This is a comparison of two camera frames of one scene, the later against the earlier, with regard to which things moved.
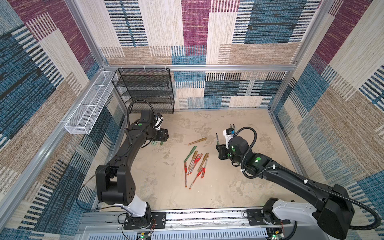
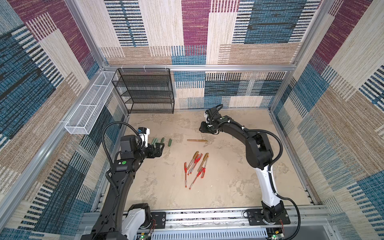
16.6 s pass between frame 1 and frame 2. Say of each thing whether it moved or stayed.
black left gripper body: moved
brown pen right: stayed
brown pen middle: stayed
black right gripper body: moved
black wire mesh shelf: stayed
